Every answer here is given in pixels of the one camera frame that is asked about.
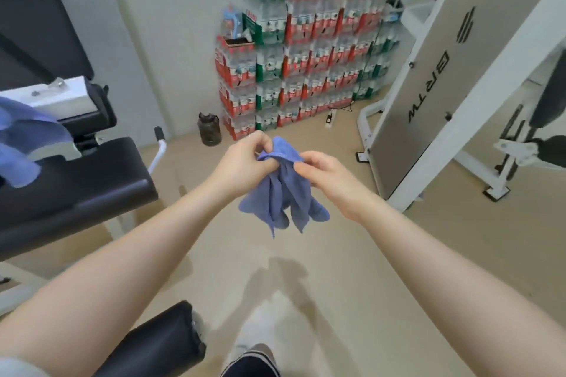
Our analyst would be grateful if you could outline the person's left hand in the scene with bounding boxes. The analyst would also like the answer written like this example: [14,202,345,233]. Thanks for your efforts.
[208,130,277,201]

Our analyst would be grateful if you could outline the person's right hand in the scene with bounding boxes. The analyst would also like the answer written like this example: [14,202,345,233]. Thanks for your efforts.
[294,150,377,223]

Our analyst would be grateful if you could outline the blue towel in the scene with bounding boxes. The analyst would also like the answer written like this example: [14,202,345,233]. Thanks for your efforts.
[238,137,331,239]
[0,96,74,189]

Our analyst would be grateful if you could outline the person's left forearm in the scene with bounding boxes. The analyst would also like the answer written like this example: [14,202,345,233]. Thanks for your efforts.
[0,177,231,373]

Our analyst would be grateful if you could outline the person's right forearm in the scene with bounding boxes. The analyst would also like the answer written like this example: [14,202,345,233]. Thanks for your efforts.
[353,204,566,377]

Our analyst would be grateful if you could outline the person's black striped trousers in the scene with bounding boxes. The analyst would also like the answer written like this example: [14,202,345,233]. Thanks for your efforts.
[221,343,282,377]

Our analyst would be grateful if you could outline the person's grey sleeve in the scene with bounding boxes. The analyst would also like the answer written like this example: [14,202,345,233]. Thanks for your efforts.
[0,356,54,377]

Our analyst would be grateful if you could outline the dark water jug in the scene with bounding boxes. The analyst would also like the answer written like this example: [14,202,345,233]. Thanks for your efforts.
[198,112,222,147]

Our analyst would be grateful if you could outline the stack of bottled water packs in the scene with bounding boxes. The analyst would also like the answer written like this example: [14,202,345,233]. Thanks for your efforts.
[215,0,403,141]

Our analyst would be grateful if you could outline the blue lidded water jug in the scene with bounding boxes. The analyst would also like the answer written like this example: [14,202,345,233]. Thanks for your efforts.
[221,4,245,39]

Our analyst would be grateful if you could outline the white tower gym machine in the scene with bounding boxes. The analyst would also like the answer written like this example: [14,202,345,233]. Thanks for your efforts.
[356,0,566,213]

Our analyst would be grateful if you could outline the black seat pad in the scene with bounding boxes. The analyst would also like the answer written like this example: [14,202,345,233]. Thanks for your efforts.
[0,137,159,260]

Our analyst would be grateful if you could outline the black bag white rim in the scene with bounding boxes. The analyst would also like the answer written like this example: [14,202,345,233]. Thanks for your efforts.
[383,0,404,22]

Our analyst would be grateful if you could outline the black weight bench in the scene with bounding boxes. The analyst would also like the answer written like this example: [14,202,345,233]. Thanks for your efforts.
[0,0,209,377]

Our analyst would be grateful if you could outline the black foam roller pad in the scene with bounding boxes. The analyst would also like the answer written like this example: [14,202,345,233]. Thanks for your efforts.
[93,300,208,377]

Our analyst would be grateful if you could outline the white black padded gym machine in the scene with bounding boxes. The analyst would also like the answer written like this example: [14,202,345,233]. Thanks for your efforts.
[455,49,566,201]

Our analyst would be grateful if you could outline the black backrest pad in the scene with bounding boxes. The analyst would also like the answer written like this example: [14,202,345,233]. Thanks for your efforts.
[0,0,94,90]

